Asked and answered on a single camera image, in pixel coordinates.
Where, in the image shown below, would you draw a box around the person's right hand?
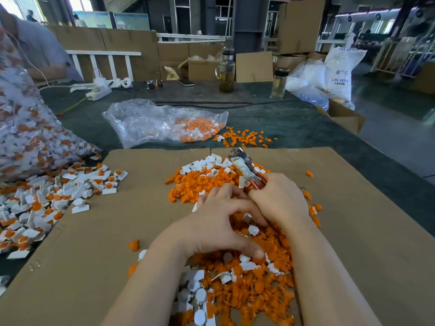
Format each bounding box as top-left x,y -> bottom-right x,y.
248,173 -> 310,231

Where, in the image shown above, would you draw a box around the person's left hand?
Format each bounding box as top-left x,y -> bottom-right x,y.
153,183 -> 269,261

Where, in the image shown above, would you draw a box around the silver red-handled pliers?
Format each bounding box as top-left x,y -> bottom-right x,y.
229,147 -> 266,191

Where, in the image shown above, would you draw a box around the pile of orange and white parts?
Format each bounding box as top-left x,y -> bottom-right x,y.
128,154 -> 323,326

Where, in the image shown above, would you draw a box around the pile of assembled white-orange parts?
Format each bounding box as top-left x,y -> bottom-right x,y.
0,153 -> 129,297

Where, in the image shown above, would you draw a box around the person's right forearm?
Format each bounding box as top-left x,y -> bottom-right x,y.
285,221 -> 383,326

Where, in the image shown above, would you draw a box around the scatter of orange offcuts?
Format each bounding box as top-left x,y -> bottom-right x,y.
215,127 -> 278,149

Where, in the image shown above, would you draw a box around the open brown cardboard box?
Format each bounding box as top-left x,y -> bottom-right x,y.
316,99 -> 367,135

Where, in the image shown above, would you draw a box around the glass bottle with black lid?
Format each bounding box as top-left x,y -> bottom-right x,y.
271,68 -> 290,100

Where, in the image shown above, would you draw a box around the clear blue plastic bag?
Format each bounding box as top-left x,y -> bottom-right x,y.
285,59 -> 330,111

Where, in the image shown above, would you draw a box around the small clear plastic bag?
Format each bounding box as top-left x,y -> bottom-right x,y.
102,99 -> 229,149

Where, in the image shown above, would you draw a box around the flat brown cardboard panel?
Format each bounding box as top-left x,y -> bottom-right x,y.
236,51 -> 274,83

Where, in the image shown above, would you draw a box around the glass tea jar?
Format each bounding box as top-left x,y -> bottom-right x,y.
215,48 -> 237,94

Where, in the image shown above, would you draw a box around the white woven sack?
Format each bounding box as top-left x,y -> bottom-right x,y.
324,32 -> 367,110

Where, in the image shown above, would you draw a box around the open cardboard box with paper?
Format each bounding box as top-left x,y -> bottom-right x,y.
178,53 -> 226,82

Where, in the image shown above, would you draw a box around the white power strip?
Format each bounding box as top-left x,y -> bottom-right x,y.
69,76 -> 133,101

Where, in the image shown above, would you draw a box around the tall brown cardboard box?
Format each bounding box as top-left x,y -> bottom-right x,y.
276,0 -> 326,55

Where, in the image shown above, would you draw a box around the dark steel pillar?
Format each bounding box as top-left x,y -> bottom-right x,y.
233,0 -> 270,53

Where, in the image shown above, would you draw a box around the white metal rack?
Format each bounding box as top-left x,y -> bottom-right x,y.
370,36 -> 435,77

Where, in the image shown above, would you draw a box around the row of upright cardboard sheets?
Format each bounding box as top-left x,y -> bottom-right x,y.
49,25 -> 229,82

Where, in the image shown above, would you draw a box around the large clear bag of seals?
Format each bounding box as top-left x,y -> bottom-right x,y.
0,27 -> 102,184

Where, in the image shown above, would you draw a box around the white railing frame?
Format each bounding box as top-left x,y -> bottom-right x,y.
66,50 -> 142,82

